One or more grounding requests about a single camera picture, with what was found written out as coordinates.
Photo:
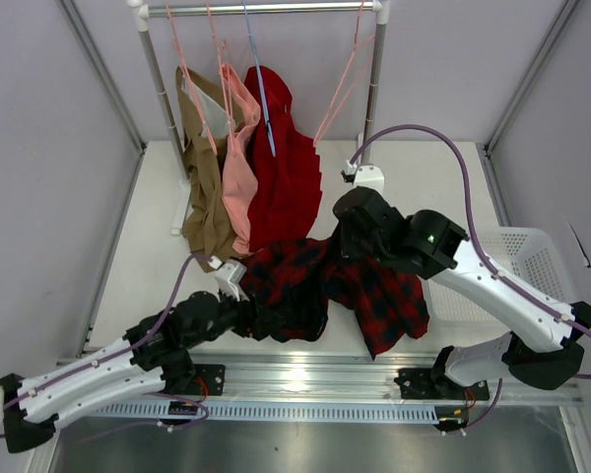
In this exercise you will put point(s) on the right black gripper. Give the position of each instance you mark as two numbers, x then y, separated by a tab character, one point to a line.
352	241

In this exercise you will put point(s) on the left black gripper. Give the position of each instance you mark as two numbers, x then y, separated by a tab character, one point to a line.
250	322

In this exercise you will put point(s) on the red plaid skirt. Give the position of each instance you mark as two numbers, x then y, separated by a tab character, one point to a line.
298	279

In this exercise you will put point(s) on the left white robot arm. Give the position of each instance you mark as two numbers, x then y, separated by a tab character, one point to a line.
151	357

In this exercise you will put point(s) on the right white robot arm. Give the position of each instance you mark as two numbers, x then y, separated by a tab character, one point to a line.
540	348

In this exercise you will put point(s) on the empty pink hanger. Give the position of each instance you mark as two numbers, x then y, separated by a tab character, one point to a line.
347	81

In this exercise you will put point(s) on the pink hanger far left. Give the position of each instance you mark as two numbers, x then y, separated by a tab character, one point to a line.
191	87

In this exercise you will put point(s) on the blue hanger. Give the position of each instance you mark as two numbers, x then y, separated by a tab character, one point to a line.
260	80

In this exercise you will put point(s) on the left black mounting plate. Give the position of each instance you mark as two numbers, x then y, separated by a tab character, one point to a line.
209	381

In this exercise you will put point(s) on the black mounting plate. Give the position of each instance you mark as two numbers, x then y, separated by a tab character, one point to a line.
209	381
417	384

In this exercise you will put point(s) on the red hanging garment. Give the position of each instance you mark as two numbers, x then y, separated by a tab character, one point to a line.
289	193

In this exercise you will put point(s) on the pink hanging garment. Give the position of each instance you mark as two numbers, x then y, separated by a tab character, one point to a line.
239	183

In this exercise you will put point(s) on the white plastic basket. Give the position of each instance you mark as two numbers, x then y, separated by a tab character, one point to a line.
529	254

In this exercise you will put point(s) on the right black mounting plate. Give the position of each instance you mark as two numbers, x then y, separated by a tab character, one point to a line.
417	384

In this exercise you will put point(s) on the tan hanging garment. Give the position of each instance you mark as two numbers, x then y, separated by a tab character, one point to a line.
207	228

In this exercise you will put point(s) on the metal clothes rack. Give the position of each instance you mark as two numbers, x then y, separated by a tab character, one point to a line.
142	13

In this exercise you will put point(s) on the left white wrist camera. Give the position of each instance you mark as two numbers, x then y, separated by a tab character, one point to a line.
228	275

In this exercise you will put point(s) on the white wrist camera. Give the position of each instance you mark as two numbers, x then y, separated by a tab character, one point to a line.
228	275
368	176

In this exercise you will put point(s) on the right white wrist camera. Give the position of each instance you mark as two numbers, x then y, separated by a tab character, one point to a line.
368	176

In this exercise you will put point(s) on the slotted white cable duct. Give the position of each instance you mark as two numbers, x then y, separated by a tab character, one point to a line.
221	410

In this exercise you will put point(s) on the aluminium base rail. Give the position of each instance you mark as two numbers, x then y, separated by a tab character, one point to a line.
312	378

